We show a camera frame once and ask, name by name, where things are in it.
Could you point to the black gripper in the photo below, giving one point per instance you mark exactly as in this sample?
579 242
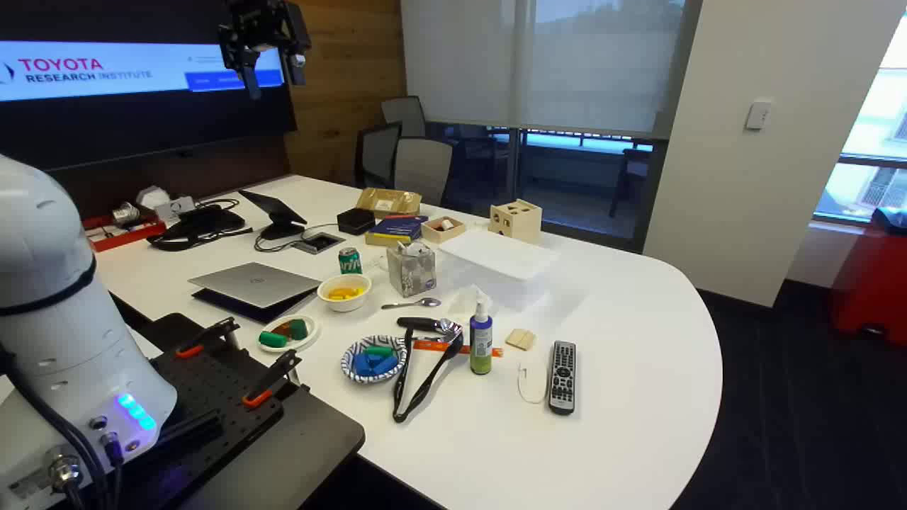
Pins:
263 22

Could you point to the green can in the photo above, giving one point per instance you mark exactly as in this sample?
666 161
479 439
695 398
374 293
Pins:
349 260

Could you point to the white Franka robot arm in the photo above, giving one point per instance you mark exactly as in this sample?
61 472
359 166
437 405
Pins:
58 330

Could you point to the dark mesh office chair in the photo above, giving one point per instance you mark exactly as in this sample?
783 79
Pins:
377 154

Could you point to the black device stand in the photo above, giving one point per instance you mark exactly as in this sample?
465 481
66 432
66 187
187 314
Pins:
272 207

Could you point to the small black box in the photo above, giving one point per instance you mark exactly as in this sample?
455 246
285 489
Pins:
355 221

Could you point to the flat cardboard box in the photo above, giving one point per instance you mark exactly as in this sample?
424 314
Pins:
389 202

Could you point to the white small gadgets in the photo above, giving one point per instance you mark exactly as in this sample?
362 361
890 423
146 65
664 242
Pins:
153 198

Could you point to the table power outlet plate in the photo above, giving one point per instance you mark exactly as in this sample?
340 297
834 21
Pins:
318 242

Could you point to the grey backed office chair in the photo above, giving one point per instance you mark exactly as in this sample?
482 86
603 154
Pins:
424 168

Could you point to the blue book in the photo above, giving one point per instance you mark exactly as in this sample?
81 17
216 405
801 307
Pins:
399 231

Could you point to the grey laptop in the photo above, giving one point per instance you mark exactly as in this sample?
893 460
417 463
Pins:
254 283

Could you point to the red flat item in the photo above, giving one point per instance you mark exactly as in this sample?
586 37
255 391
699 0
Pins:
128 236

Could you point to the small wooden tray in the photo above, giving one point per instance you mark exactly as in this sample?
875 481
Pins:
444 226

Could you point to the white bowl with yellow food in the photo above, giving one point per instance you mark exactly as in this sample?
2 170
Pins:
343 293

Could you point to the grey tissue box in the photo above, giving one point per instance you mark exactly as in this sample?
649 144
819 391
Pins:
411 269

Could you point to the brown toy piece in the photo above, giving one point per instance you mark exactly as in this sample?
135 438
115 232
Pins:
285 327

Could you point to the white roller blind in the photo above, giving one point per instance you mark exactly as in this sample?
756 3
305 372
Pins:
547 59

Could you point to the metal spoon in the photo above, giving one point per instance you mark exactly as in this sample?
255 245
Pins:
426 300

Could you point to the white plate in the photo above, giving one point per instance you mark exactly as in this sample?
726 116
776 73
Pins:
285 345

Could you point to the black orange clamp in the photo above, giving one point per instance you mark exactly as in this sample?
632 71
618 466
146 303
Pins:
271 384
203 341

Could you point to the wooden shape sorter cube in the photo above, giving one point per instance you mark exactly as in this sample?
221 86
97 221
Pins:
516 219

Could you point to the white flat box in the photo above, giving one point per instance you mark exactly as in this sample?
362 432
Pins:
498 259

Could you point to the blue green toy block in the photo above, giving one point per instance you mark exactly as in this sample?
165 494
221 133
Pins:
382 351

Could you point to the blue patterned bowl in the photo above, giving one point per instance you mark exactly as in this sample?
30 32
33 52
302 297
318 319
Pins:
359 370

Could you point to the orange marker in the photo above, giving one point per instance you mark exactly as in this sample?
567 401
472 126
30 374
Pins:
428 345

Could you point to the sanitizer bottle with green base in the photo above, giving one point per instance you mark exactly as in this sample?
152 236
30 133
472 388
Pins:
479 341

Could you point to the black tongs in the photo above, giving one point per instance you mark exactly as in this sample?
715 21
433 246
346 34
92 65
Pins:
409 387

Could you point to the small wooden tile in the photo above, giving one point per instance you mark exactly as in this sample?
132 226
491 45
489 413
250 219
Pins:
519 337

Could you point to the black mounting plate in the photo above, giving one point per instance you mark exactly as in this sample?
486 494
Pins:
285 453

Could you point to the white hook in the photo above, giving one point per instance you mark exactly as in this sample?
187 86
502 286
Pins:
526 387

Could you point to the black remote control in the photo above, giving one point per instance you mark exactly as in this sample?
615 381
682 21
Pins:
563 378

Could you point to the red cabinet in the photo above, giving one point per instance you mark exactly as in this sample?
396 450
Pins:
875 283

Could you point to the wall television screen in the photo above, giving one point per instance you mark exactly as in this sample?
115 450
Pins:
115 71

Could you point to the white light switch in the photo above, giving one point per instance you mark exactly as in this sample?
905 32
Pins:
757 115

